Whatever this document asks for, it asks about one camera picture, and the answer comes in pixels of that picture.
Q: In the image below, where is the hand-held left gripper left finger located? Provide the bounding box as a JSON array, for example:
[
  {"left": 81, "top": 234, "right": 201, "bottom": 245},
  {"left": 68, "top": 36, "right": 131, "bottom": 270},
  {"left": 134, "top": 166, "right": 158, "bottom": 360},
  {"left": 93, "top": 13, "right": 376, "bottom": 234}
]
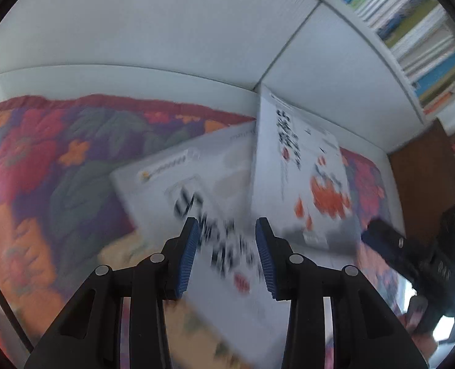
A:
[{"left": 24, "top": 217, "right": 201, "bottom": 369}]

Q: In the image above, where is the brown wooden cabinet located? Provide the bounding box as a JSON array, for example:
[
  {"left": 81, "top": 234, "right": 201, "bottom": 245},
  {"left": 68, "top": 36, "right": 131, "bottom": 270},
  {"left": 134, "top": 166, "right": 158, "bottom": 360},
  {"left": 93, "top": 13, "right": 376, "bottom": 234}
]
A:
[{"left": 389, "top": 119, "right": 455, "bottom": 247}]

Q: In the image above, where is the white bookshelf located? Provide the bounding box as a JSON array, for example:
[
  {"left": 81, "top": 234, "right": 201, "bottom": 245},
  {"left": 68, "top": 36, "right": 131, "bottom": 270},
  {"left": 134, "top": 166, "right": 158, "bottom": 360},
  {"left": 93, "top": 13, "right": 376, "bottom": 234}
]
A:
[{"left": 0, "top": 0, "right": 455, "bottom": 154}]

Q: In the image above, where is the person's right hand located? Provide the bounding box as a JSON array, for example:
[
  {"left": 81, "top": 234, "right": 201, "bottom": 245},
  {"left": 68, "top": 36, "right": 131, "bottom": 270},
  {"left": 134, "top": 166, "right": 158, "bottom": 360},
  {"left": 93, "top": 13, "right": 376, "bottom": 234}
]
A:
[{"left": 402, "top": 296, "right": 439, "bottom": 362}]

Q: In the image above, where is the white running man book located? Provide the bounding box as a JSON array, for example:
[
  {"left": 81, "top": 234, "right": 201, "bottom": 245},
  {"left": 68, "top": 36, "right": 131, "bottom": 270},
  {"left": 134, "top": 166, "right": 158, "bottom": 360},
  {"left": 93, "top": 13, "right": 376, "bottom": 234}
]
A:
[{"left": 109, "top": 121, "right": 289, "bottom": 367}]

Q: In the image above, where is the white orange creature book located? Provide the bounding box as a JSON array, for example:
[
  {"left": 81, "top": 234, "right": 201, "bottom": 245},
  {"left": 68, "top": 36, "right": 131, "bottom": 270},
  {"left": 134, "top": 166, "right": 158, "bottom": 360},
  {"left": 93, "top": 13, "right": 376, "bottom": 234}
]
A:
[{"left": 250, "top": 84, "right": 360, "bottom": 254}]

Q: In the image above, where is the row of white and blue books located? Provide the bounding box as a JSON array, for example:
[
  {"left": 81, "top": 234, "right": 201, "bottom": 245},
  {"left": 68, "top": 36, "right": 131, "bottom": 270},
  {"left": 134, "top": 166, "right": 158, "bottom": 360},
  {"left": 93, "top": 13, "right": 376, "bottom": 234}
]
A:
[{"left": 304, "top": 0, "right": 455, "bottom": 116}]

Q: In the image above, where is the floral blanket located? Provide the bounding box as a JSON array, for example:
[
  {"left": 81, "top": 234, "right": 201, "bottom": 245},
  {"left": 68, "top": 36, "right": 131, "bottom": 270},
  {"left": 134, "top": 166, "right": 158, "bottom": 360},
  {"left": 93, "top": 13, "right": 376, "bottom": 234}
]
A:
[{"left": 0, "top": 94, "right": 408, "bottom": 369}]

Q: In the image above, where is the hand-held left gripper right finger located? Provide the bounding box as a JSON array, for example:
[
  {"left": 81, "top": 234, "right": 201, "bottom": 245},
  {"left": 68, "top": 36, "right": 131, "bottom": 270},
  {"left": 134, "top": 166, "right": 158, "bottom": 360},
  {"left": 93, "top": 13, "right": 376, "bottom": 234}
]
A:
[{"left": 254, "top": 217, "right": 430, "bottom": 369}]

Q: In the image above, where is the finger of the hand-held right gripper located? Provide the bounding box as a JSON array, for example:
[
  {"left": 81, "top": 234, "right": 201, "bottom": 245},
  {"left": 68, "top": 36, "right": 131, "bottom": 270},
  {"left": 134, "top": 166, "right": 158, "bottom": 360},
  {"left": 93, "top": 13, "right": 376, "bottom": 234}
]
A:
[{"left": 360, "top": 218, "right": 435, "bottom": 277}]

